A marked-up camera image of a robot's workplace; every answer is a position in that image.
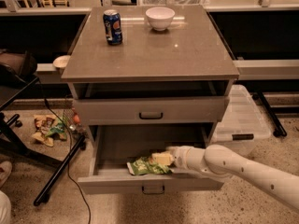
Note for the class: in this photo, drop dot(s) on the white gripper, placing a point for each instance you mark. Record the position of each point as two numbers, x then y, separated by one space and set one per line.
179 158

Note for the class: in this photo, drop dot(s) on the green jalapeno chip bag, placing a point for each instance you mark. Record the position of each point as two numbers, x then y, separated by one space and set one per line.
146 165

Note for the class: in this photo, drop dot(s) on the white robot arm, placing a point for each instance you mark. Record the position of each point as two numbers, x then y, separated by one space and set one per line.
218 162

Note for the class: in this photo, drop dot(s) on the open grey lower drawer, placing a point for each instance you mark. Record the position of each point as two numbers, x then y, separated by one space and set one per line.
115 145

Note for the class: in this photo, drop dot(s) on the closed grey upper drawer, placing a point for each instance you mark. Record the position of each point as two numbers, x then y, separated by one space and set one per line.
150 111

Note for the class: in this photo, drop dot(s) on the grey drawer cabinet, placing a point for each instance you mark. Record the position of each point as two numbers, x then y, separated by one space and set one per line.
186 60

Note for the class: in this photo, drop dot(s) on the dark bag on table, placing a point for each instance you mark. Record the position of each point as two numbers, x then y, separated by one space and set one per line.
16 68

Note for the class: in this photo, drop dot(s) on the clear plastic storage bin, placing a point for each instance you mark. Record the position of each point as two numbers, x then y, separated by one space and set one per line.
242 125

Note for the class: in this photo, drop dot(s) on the black stand leg right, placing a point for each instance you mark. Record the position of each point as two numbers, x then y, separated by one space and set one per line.
279 130

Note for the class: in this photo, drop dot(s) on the snack bags on floor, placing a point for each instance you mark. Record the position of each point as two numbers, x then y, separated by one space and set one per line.
48 127

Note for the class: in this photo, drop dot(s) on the white ceramic bowl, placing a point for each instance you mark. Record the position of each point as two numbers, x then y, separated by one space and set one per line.
160 18

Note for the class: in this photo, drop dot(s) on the blue Pepsi soda can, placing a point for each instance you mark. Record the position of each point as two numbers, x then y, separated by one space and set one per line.
112 23

